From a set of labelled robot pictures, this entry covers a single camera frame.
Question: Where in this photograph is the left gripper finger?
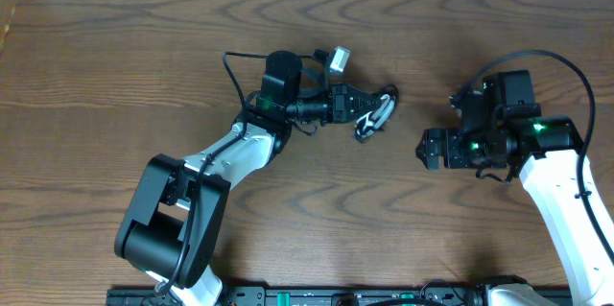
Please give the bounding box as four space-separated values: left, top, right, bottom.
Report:
348 86 381 105
356 106 384 124

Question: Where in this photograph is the black usb cable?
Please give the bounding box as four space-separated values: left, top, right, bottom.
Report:
355 83 400 143

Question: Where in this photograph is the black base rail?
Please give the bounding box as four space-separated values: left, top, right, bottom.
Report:
105 283 572 306

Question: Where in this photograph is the white usb cable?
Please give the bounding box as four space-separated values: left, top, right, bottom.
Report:
355 93 396 140

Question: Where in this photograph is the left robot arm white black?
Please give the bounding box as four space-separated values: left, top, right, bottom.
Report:
114 47 398 305

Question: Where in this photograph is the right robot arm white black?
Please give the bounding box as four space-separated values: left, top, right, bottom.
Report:
416 70 613 305

